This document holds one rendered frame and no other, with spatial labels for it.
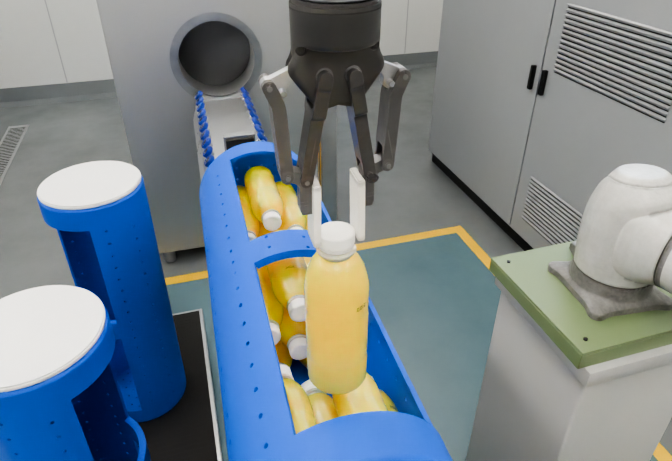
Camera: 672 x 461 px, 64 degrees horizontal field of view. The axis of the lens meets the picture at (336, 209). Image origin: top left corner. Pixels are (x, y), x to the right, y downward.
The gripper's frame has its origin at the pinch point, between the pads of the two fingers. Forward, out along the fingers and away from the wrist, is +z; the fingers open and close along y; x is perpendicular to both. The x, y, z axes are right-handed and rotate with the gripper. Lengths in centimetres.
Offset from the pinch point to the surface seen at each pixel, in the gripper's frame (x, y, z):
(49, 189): -102, 55, 45
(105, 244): -90, 42, 58
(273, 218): -50, 0, 32
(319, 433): 6.1, 3.7, 25.9
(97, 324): -42, 37, 45
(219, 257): -39, 12, 31
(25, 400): -30, 48, 49
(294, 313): -21.8, 1.3, 33.0
